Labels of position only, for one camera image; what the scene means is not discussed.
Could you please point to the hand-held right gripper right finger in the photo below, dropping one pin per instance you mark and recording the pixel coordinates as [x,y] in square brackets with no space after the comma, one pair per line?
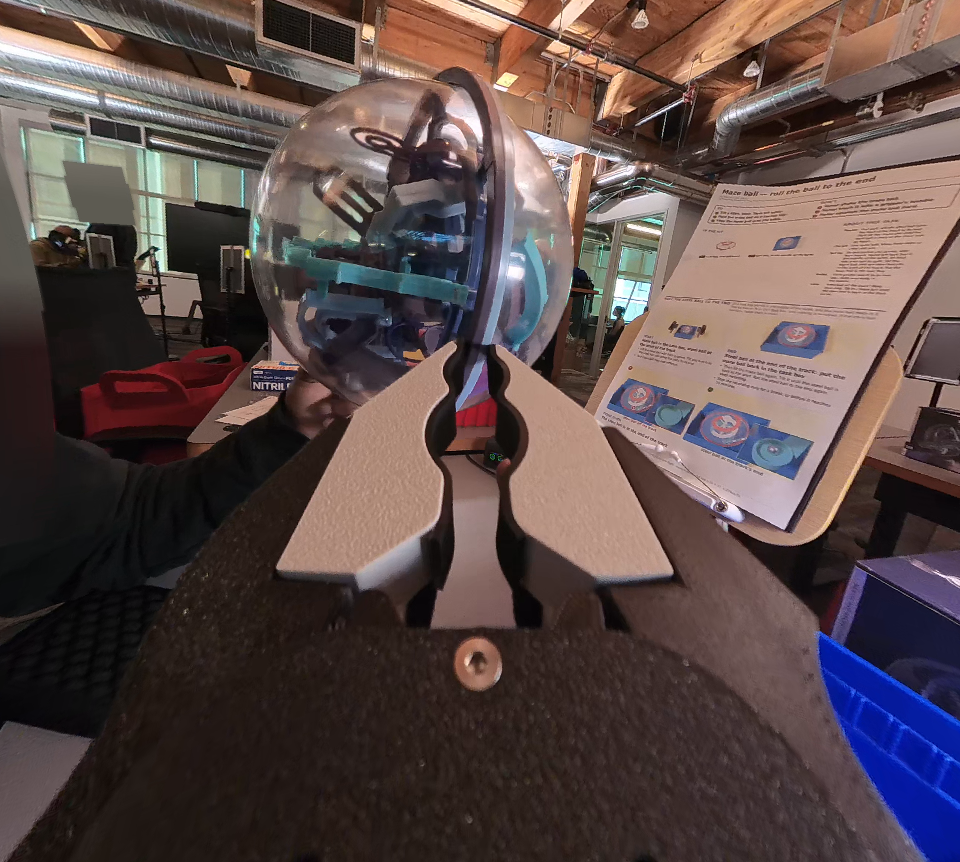
[585,502]

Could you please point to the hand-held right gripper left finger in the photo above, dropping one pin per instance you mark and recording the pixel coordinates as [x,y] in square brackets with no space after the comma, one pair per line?
[368,502]

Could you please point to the clear maze ball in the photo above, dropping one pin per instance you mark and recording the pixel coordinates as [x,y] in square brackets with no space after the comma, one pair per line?
[375,247]

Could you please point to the person's left forearm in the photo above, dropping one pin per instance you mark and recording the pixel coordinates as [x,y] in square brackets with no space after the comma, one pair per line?
[150,502]

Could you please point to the maze ball box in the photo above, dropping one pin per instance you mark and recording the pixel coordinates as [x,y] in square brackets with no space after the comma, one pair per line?
[915,607]

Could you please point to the person's left hand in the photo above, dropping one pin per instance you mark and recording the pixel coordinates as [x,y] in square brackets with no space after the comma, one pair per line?
[312,409]

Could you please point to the small black device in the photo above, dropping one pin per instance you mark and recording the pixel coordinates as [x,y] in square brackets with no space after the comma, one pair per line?
[495,460]

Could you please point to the glove box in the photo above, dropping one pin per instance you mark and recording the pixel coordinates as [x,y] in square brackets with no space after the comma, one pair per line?
[273,382]

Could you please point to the red carry bag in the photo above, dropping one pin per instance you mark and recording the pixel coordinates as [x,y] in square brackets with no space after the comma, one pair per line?
[150,404]

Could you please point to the instruction sheet board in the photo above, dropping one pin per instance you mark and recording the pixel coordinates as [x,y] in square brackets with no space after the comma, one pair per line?
[795,322]

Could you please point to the black mesh chair seat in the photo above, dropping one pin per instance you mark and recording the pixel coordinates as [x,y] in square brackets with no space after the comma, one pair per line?
[75,660]

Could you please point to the blue plastic tray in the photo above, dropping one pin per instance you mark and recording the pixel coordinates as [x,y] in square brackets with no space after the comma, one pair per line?
[900,757]

